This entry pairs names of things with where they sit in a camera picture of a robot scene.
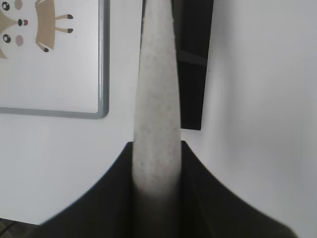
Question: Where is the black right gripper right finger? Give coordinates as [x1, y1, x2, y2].
[158, 140, 297, 238]

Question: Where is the black knife stand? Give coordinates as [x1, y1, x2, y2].
[142, 0, 213, 130]

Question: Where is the white-handled kitchen knife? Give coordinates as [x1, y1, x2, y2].
[133, 0, 181, 197]

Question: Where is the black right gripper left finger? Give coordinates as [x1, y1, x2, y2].
[32, 142, 159, 238]

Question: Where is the white deer cutting board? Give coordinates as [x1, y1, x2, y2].
[0, 0, 110, 119]

